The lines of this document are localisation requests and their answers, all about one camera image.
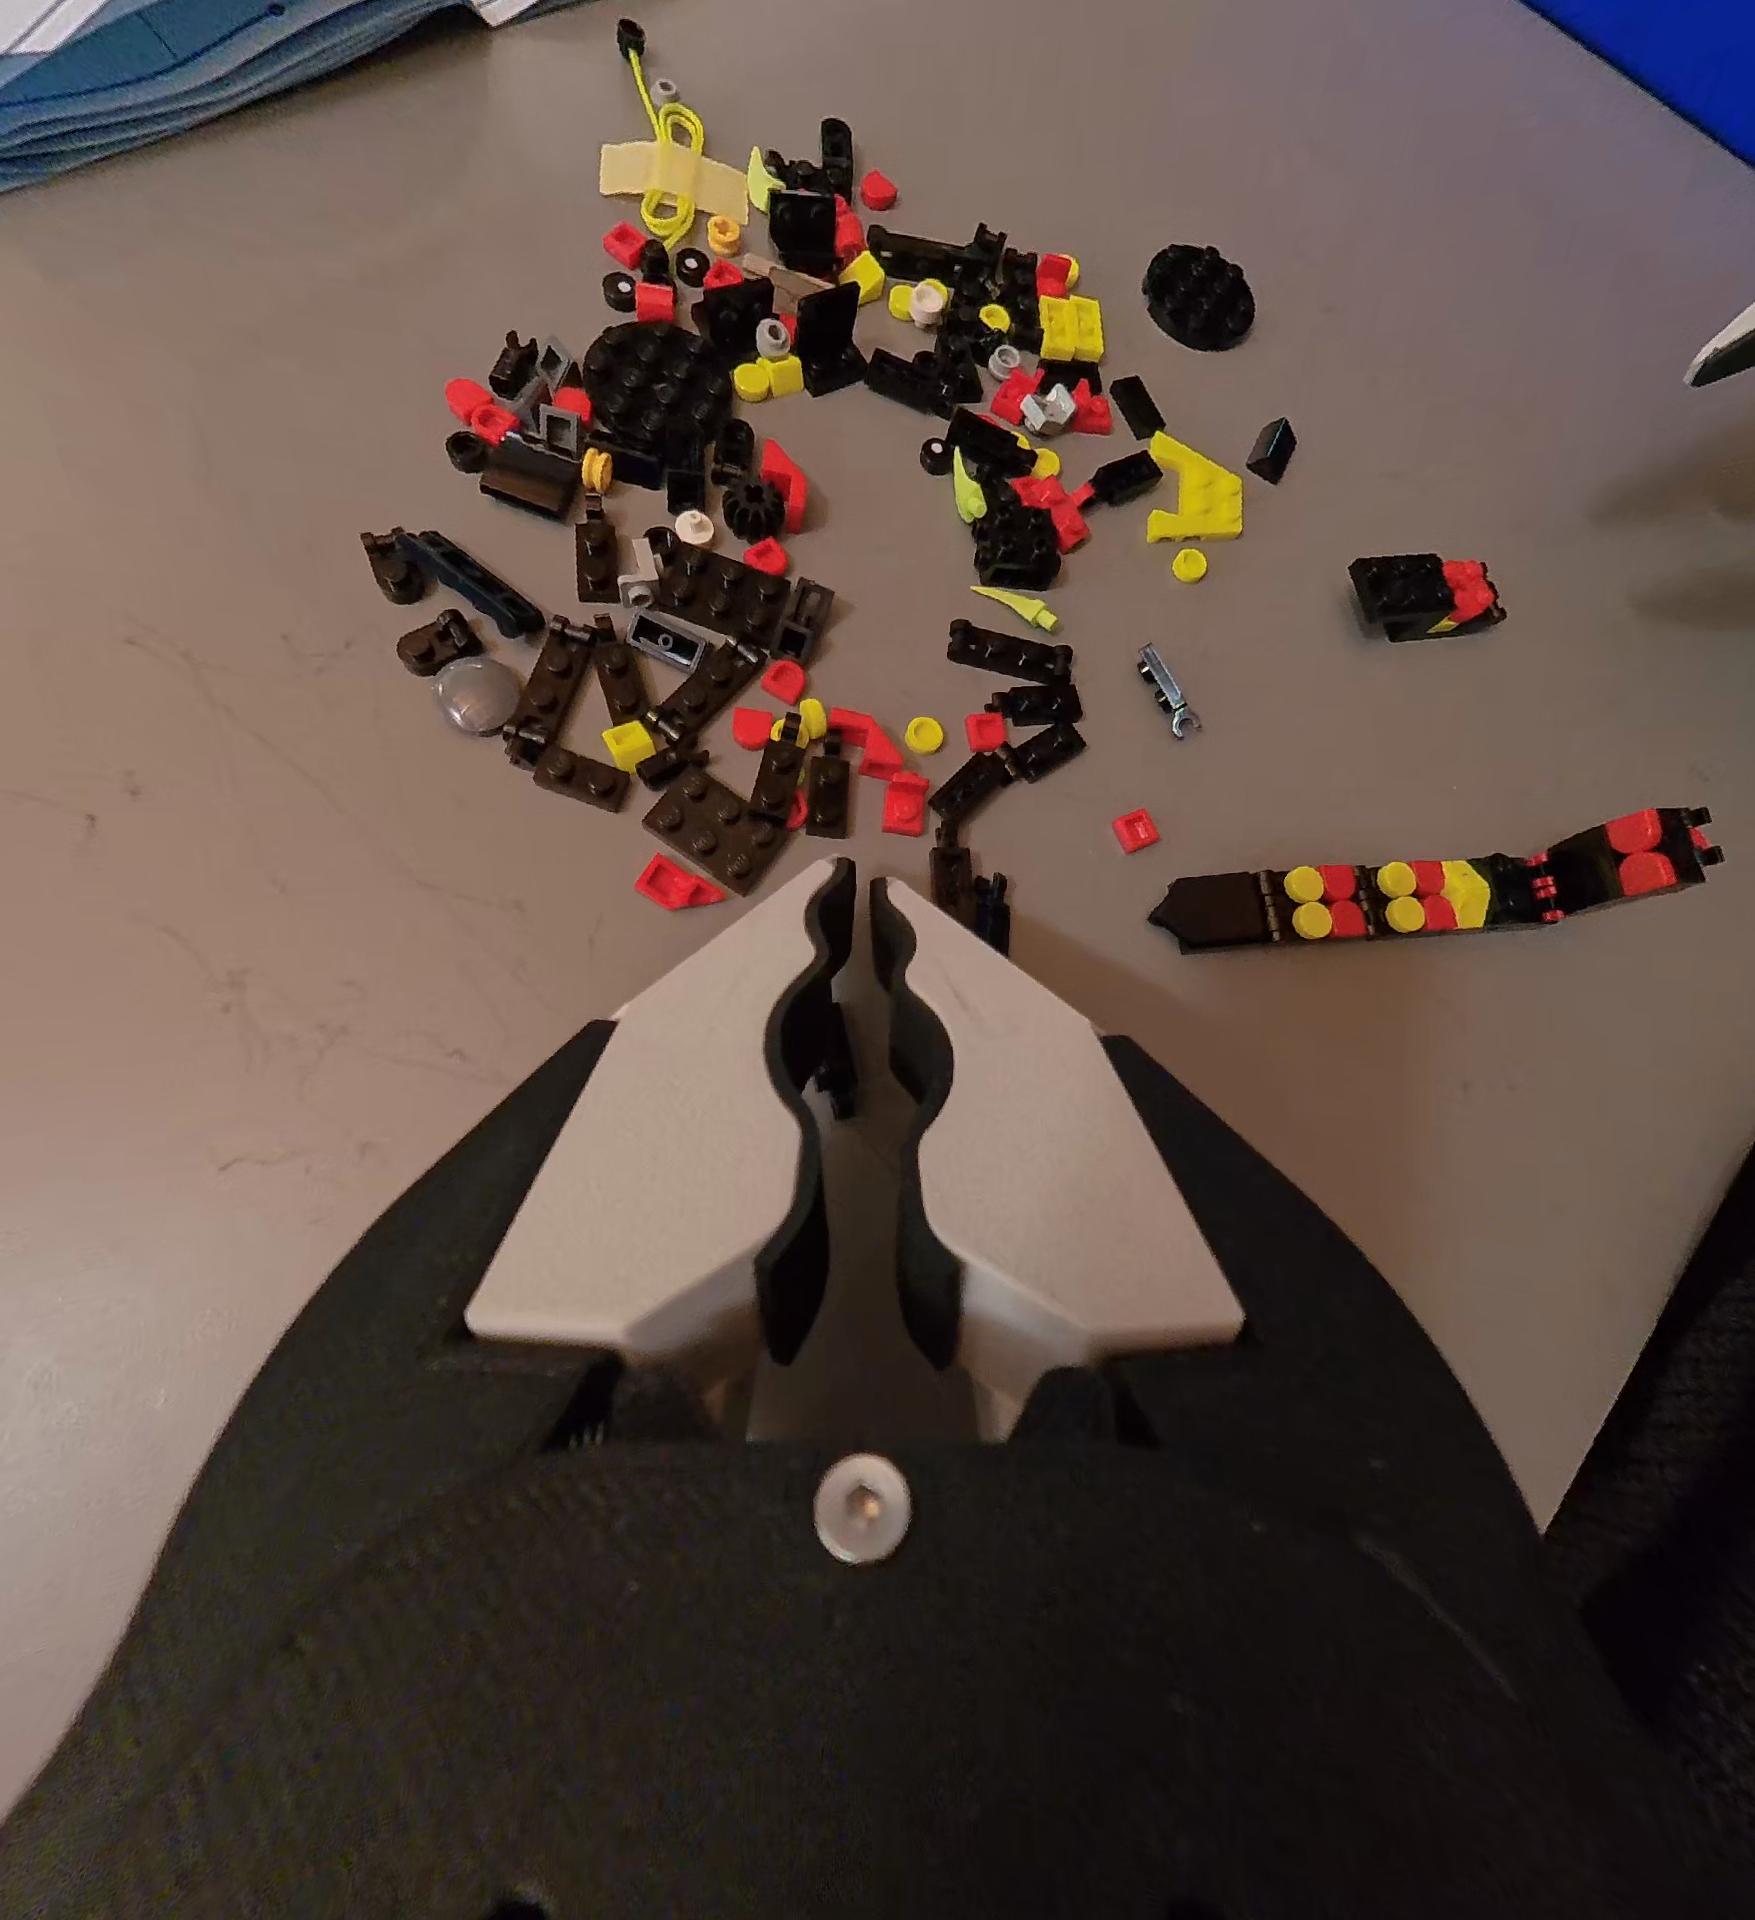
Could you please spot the black lego tile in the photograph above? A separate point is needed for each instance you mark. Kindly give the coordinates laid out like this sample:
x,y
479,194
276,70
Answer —
x,y
1274,451

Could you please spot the pile of lego pieces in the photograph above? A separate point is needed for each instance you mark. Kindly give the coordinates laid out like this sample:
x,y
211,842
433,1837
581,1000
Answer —
x,y
728,585

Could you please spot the black round lego plate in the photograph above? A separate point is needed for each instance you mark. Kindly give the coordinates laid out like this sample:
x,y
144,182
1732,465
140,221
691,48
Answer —
x,y
1198,297

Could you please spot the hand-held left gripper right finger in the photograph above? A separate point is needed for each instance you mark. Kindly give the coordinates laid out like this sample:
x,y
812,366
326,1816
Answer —
x,y
1073,1185

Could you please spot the blue plastic bin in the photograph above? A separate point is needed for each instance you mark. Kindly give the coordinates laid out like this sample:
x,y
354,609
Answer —
x,y
1717,75

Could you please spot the grey lego clip piece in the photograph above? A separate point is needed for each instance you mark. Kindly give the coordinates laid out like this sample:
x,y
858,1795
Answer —
x,y
1167,687

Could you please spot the small red lego tile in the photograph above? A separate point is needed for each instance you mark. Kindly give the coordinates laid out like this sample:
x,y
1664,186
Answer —
x,y
1135,832

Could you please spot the long striped lego assembly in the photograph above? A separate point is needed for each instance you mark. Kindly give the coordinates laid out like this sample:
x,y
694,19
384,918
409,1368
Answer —
x,y
1418,901

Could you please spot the translucent yellow lego piece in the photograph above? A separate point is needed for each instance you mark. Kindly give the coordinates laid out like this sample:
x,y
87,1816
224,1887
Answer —
x,y
630,172

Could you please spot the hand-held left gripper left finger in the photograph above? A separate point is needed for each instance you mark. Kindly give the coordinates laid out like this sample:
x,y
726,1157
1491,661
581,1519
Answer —
x,y
667,1170

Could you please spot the yellow wedge lego plate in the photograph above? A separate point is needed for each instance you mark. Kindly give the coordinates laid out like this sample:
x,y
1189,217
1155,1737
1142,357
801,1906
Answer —
x,y
1202,495

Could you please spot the lego instruction booklet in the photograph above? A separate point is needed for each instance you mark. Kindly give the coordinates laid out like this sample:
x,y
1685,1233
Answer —
x,y
143,89

